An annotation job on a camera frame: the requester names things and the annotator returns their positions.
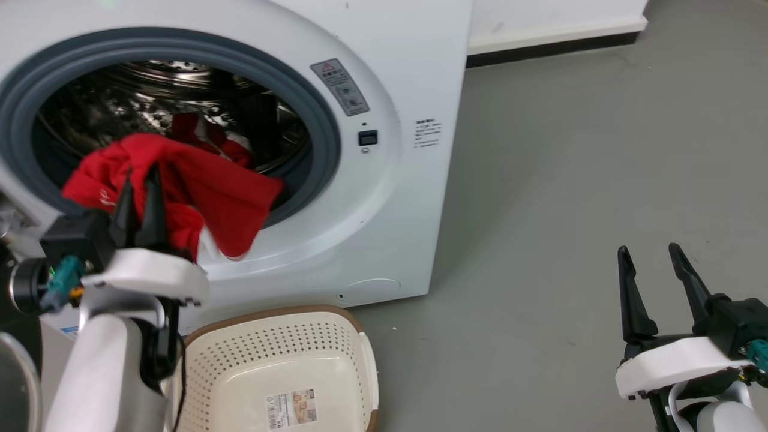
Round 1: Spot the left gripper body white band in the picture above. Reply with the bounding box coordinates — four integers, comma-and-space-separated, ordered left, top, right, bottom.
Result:
83, 247, 211, 308

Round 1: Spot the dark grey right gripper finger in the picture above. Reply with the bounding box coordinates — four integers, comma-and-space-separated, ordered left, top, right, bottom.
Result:
668, 242, 716, 334
617, 245, 659, 345

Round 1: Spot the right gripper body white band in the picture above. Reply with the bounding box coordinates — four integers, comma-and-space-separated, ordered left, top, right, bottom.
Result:
614, 335, 754, 400

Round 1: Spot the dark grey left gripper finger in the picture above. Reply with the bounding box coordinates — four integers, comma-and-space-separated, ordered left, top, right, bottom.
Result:
112, 169, 140, 250
139, 164, 170, 253

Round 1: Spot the steel washing machine drum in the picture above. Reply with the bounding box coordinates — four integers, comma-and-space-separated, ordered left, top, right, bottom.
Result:
32, 59, 313, 202

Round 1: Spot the cream perforated laundry basket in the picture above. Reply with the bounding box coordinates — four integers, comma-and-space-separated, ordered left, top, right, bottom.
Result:
170, 305, 380, 432

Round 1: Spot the washing machine door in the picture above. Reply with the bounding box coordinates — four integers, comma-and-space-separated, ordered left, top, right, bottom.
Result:
0, 331, 43, 432

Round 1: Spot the basket product label sticker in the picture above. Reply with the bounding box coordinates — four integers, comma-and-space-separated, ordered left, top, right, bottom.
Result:
266, 388, 317, 431

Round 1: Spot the white front-load washing machine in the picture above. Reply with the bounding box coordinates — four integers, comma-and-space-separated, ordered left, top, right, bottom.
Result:
0, 0, 475, 362

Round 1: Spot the red and white garment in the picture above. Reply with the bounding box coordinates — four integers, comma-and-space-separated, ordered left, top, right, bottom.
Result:
170, 111, 254, 168

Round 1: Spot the grey rubber door gasket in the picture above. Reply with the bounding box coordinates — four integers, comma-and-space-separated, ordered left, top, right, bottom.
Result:
0, 27, 342, 232

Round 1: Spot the grey warning sticker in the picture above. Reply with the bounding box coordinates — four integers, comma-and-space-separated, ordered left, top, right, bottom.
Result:
310, 58, 370, 117

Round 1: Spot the round filter cover panel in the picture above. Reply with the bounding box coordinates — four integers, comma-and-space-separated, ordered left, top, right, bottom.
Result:
344, 277, 402, 302

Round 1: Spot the small printed text label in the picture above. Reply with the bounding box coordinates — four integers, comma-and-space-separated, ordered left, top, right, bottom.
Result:
413, 119, 443, 149

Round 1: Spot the white ledge with black baseboard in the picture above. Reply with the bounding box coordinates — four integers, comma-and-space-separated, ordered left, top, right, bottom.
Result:
466, 0, 650, 68

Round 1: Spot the teal right cable connector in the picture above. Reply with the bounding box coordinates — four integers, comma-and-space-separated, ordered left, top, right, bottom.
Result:
746, 338, 768, 371

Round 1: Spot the teal cable connector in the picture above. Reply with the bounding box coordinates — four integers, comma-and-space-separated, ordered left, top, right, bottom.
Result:
746, 338, 768, 371
46, 254, 86, 309

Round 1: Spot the teal left cable connector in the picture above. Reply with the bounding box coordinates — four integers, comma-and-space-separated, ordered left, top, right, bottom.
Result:
46, 254, 86, 309

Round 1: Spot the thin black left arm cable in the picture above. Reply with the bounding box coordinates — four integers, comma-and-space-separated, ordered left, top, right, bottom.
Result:
172, 334, 188, 432

